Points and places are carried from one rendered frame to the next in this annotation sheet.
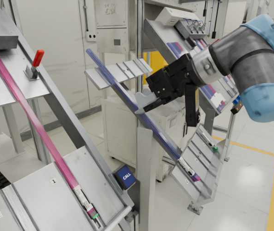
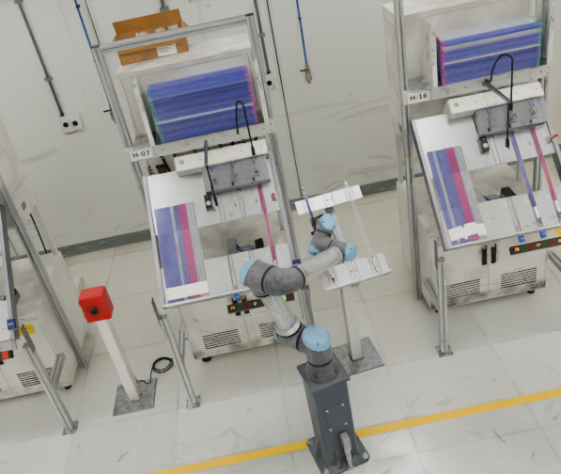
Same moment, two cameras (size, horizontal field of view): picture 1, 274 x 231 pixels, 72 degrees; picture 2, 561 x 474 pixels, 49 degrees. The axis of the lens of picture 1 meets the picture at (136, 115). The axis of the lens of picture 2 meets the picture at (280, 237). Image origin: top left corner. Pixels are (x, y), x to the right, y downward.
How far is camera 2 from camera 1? 2.65 m
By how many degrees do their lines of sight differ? 47
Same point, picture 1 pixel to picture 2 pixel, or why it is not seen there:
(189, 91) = not seen: hidden behind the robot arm
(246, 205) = (507, 377)
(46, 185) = (263, 255)
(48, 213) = not seen: hidden behind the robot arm
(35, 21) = (361, 41)
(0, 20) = (264, 169)
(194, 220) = (429, 357)
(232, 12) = not seen: outside the picture
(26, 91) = (269, 208)
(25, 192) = (256, 254)
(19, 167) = (275, 241)
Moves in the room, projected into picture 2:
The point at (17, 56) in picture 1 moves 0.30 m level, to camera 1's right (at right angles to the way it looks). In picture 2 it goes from (270, 185) to (311, 199)
